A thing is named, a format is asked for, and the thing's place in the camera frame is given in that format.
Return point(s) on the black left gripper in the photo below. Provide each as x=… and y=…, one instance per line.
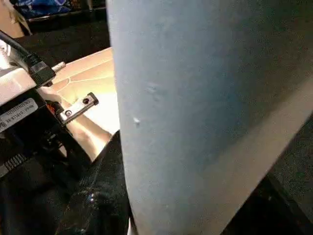
x=34, y=147

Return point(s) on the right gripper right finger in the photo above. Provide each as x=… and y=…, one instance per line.
x=274, y=215

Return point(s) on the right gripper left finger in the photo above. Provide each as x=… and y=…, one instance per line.
x=105, y=196

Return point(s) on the white plastic table top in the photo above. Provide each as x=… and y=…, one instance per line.
x=90, y=78

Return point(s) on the white plastic table leg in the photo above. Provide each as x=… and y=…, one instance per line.
x=205, y=112

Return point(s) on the black work mat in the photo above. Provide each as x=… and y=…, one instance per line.
x=73, y=39

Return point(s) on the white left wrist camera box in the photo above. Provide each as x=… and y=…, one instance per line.
x=14, y=113

